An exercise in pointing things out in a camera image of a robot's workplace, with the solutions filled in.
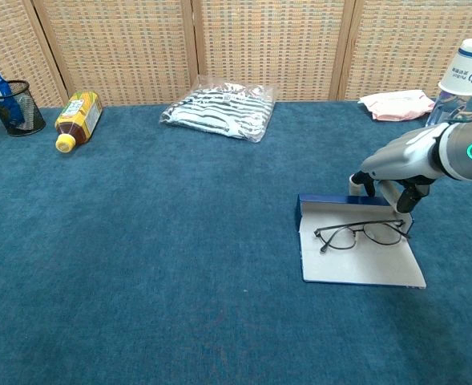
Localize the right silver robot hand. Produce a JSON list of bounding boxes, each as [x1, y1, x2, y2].
[[348, 122, 450, 213]]

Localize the eyeglasses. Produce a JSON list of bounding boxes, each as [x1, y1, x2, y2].
[[313, 219, 412, 254]]

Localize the blue glasses case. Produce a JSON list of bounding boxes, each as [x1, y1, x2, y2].
[[297, 180, 427, 290]]

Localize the pink tissue pack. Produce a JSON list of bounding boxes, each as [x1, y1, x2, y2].
[[357, 89, 437, 121]]

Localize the clear plastic water bottle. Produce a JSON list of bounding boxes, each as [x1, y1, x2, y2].
[[425, 90, 469, 128]]

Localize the white paper cup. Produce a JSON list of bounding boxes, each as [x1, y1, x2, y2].
[[438, 38, 472, 97]]

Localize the wicker folding screen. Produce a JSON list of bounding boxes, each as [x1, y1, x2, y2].
[[0, 0, 472, 111]]

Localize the striped clothing in plastic bag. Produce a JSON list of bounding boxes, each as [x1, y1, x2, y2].
[[159, 75, 280, 144]]

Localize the blue table carpet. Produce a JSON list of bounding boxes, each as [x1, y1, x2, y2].
[[0, 95, 472, 385]]

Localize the tea bottle with yellow cap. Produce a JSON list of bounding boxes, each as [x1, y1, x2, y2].
[[54, 91, 104, 154]]

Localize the black mesh pen holder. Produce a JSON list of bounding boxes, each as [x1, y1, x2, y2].
[[0, 79, 46, 137]]

